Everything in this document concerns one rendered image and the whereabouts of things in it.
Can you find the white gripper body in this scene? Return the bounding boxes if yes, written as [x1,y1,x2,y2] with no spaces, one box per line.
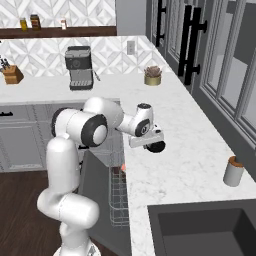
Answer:
[128,130,165,150]

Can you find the black bowl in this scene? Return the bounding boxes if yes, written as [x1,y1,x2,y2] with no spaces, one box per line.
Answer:
[145,140,167,154]

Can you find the grey cup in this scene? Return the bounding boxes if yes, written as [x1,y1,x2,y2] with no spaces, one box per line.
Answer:
[222,155,246,188]

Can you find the grey cupboard door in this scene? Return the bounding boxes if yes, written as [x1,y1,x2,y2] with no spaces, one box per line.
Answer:
[0,122,47,173]

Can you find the potted plant in yellow pot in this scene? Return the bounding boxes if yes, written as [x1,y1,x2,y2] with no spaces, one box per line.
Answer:
[143,65,163,87]

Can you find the grey coffee machine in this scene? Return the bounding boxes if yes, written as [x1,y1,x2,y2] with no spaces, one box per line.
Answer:
[64,45,101,92]

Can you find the dark grey sink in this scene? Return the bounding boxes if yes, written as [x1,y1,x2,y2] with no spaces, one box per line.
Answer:
[147,198,256,256]

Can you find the grey glass-front cupboards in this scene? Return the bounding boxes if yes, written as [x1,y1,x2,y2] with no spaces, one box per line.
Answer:
[145,0,256,175]

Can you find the grey drawer front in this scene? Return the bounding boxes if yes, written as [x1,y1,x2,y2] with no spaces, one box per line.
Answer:
[0,104,35,123]

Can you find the dark wooden shelf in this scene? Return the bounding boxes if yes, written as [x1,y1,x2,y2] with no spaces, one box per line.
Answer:
[0,25,118,40]

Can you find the wooden knife block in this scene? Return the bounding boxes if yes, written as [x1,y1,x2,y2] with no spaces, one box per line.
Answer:
[0,57,25,86]

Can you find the brown jar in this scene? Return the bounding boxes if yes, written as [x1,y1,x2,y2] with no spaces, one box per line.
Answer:
[29,13,43,32]

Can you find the yellow jar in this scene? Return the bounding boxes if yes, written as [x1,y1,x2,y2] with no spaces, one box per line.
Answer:
[18,16,29,32]

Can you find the wire dishwasher rack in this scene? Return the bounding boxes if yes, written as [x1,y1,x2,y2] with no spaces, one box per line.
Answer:
[108,165,131,229]

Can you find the white wall outlet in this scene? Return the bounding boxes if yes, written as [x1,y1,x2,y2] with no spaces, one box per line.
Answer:
[126,40,137,56]

